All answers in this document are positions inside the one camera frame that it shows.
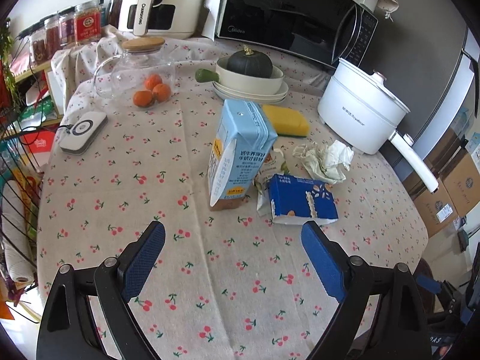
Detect dark blue carton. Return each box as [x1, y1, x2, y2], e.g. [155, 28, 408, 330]
[268, 174, 338, 226]

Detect yellow green sponge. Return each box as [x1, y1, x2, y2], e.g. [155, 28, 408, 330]
[262, 105, 309, 137]

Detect lower cardboard box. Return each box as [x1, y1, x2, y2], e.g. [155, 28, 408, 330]
[403, 173, 458, 238]

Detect cardboard box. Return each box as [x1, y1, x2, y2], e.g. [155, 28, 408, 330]
[441, 149, 480, 217]
[403, 173, 458, 238]

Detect upper cardboard box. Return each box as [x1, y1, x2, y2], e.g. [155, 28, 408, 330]
[441, 149, 480, 217]

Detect crumpled dirty paper napkin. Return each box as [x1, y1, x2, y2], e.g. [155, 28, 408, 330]
[292, 141, 354, 185]

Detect light blue printed box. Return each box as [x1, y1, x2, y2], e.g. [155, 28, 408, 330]
[465, 133, 480, 172]

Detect torn nut snack packet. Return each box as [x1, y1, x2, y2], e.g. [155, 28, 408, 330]
[253, 148, 290, 217]

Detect white electric cooking pot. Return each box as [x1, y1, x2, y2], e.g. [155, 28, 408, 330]
[318, 58, 439, 193]

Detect cherry print tablecloth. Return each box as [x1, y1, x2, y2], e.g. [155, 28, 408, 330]
[36, 24, 430, 360]

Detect tall light blue milk carton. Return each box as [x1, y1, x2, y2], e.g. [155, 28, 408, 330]
[208, 99, 278, 211]

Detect stacked cream plates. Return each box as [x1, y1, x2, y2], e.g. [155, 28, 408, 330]
[212, 82, 290, 104]

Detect glass pitcher with wooden lid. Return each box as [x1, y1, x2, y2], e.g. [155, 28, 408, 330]
[93, 37, 176, 107]

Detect cream ceramic bowl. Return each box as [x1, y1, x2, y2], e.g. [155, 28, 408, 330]
[216, 57, 284, 95]

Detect grey refrigerator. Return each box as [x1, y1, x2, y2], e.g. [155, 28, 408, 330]
[378, 25, 480, 181]

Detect dark green pumpkin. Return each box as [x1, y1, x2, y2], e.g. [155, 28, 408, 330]
[226, 45, 272, 78]

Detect red filled glass jar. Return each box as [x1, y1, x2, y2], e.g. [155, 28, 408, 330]
[44, 15, 61, 59]

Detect red label spice jar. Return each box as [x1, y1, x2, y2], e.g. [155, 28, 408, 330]
[74, 0, 101, 44]

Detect black microwave oven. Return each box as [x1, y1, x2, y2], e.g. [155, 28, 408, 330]
[214, 0, 378, 68]

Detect cream air fryer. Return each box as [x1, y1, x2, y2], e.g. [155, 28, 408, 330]
[107, 0, 203, 39]

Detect white wireless charger pad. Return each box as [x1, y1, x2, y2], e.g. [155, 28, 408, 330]
[59, 111, 108, 155]

